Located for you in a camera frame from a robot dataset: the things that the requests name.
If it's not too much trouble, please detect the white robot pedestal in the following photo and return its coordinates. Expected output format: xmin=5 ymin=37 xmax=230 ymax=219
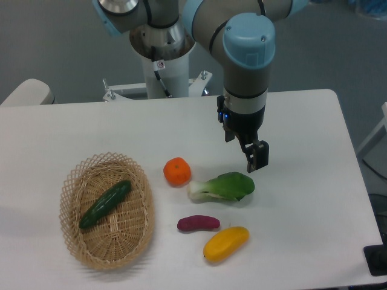
xmin=103 ymin=21 xmax=212 ymax=102

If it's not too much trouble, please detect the yellow mango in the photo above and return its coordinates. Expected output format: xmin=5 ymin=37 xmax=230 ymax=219
xmin=203 ymin=227 xmax=250 ymax=263

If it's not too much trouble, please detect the woven wicker basket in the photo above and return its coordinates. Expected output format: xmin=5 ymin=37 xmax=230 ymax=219
xmin=59 ymin=152 xmax=155 ymax=270

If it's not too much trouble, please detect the green cucumber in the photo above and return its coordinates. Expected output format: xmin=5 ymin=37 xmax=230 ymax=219
xmin=79 ymin=180 xmax=132 ymax=229

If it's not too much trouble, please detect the orange tangerine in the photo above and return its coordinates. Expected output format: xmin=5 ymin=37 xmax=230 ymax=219
xmin=163 ymin=157 xmax=192 ymax=186

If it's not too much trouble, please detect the black device at table edge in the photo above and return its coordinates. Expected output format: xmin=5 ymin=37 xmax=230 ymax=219
xmin=363 ymin=245 xmax=386 ymax=276

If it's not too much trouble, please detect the white chair back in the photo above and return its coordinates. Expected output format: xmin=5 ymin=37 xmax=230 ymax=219
xmin=1 ymin=79 xmax=56 ymax=108

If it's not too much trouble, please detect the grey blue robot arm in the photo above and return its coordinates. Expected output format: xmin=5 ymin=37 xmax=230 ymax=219
xmin=93 ymin=1 xmax=307 ymax=172

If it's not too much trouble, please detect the white furniture frame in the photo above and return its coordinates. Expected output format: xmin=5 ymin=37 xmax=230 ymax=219
xmin=355 ymin=103 xmax=386 ymax=159

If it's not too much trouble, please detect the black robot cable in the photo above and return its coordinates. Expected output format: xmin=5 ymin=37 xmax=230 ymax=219
xmin=150 ymin=45 xmax=172 ymax=98

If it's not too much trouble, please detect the green bok choy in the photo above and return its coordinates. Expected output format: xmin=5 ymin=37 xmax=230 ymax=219
xmin=187 ymin=172 xmax=255 ymax=201

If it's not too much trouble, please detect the purple sweet potato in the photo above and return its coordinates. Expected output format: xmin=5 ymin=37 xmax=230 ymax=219
xmin=177 ymin=215 xmax=220 ymax=231

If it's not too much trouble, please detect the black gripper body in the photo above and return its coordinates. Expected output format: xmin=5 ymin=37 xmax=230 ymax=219
xmin=216 ymin=95 xmax=265 ymax=137

